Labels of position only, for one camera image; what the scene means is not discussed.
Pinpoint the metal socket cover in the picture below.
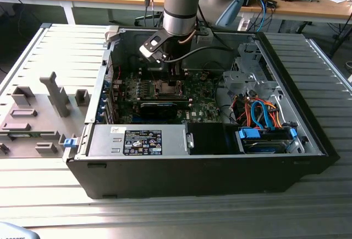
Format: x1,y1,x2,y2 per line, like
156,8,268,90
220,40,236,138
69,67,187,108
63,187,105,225
157,81,185,98

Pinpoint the silver green CPU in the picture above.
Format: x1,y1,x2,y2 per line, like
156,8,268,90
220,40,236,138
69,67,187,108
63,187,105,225
161,83,178,94

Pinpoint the CPU socket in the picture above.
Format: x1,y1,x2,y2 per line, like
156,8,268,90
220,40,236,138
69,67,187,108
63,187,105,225
152,80,185,99

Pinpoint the black graphics card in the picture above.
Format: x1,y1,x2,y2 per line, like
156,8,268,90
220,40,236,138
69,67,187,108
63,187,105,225
139,100,179,121

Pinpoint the green motherboard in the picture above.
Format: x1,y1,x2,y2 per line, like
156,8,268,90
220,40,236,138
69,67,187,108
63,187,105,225
109,69,224,126

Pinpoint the silver metal drive cage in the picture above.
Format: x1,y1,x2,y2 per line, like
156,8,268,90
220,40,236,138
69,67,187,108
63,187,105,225
222,42,279,98

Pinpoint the black plastic shroud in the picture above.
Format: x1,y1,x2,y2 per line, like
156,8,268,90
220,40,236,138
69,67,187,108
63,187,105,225
189,122,239,156

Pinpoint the silver power supply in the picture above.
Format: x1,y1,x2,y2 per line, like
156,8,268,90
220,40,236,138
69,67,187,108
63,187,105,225
87,124,195,157

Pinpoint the black PC case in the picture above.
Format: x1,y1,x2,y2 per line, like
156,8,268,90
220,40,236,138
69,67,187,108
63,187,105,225
65,25,340,200

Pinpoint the hard disk in blue carrier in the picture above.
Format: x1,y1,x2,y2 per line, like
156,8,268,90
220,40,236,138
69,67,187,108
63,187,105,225
235,127,301,155

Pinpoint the gray parts rack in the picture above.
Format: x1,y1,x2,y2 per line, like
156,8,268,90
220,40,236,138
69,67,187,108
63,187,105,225
0,70,92,159

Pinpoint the gray rounded object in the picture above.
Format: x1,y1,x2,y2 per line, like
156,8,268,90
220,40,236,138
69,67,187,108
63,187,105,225
0,220,38,239

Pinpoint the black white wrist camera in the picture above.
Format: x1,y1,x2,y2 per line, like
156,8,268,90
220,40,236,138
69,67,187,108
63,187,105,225
139,29,169,64

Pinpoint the black camera cable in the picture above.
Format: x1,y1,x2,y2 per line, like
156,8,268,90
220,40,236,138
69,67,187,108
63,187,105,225
164,45,235,63

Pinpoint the gray wrist camera box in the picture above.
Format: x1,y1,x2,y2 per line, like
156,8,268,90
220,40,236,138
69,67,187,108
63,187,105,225
195,25,214,44

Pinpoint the thin red wire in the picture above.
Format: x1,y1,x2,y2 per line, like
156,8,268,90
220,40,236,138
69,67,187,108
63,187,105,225
113,66,124,82

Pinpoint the blue flat cable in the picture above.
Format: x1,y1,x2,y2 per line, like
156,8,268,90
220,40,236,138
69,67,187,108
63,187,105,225
260,100,278,130
250,100,266,130

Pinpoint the blue hanging cable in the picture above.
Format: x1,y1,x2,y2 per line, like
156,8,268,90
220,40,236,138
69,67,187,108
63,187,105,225
257,0,273,32

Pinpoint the orange red wire bundle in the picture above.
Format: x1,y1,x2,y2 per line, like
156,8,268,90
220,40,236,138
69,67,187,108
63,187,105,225
232,97,285,129

